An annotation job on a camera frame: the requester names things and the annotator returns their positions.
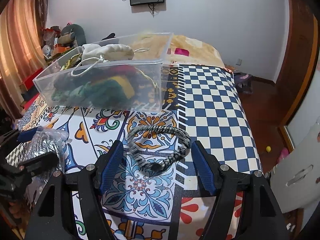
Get black white braided headband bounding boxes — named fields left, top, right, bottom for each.
left=126, top=125, right=191, bottom=173

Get wooden wardrobe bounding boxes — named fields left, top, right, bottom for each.
left=276, top=0, right=319, bottom=127

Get clear plastic storage box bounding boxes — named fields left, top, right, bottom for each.
left=33, top=34, right=168, bottom=113

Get orange curtain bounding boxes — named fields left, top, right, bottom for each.
left=1, top=0, right=46, bottom=119

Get orange fleece blanket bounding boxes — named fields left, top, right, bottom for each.
left=130, top=34, right=225, bottom=67

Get colourful patterned silk scarf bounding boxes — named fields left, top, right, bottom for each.
left=60, top=53, right=82, bottom=71

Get white sliding wardrobe door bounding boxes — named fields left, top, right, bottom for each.
left=287, top=62, right=320, bottom=147

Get green knitted cloth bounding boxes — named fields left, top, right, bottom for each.
left=51, top=82, right=100, bottom=107

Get grey plush toy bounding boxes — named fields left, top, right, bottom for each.
left=57, top=24, right=86, bottom=48

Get white drawstring bag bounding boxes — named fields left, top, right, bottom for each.
left=71, top=43, right=150, bottom=77

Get silver sequin plastic bag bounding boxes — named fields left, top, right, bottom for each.
left=20, top=126, right=69, bottom=172

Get yellow green sponge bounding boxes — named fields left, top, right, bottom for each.
left=99, top=75, right=136, bottom=103

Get patterned bed cover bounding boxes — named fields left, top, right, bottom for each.
left=17, top=65, right=261, bottom=239

